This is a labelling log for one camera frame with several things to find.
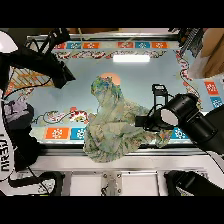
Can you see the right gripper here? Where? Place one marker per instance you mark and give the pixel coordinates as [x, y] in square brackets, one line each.
[142, 121]

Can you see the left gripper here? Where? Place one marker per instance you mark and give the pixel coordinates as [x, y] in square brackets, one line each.
[61, 75]

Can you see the green blue floral garment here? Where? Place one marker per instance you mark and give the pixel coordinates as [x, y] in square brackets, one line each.
[113, 130]

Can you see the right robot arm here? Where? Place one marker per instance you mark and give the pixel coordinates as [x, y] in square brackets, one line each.
[200, 123]

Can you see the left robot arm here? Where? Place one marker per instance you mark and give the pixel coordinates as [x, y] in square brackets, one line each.
[26, 61]

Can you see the brown clothes hanger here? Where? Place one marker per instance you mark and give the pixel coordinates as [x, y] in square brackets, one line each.
[31, 78]

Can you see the bunch of black hangers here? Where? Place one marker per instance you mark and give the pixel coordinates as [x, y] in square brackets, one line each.
[191, 40]

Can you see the grey garment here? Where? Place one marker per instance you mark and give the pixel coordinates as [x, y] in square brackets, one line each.
[16, 111]

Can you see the black garment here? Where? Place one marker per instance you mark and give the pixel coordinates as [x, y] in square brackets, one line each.
[28, 150]

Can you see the cardboard box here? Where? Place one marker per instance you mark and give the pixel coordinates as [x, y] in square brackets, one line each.
[213, 50]

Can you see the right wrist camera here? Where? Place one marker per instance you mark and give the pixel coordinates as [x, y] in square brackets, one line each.
[159, 88]

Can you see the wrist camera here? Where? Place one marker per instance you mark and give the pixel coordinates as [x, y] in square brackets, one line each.
[58, 35]
[159, 88]

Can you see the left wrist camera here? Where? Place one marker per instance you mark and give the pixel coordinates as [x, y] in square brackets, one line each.
[58, 35]

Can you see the silver frame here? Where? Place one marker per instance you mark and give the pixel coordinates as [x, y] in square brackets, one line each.
[140, 163]

